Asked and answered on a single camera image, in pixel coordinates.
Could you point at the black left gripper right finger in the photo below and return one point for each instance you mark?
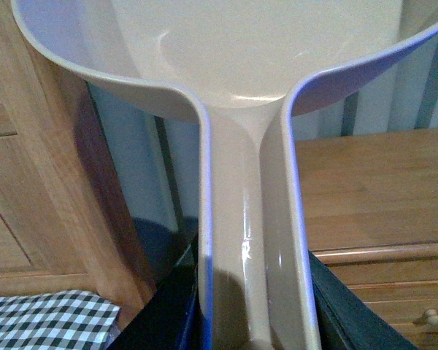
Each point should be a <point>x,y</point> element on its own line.
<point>344,321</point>

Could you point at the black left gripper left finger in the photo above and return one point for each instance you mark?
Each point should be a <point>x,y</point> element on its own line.
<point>169,320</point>

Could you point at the beige plastic dustpan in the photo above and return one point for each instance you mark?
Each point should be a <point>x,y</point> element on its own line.
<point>241,70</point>

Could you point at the black white checkered bedsheet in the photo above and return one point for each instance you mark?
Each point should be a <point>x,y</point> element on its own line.
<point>72,319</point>

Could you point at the wooden nightstand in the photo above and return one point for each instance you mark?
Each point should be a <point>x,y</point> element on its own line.
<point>371,216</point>

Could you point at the wooden bed headboard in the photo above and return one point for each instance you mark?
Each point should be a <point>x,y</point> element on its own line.
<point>64,223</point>

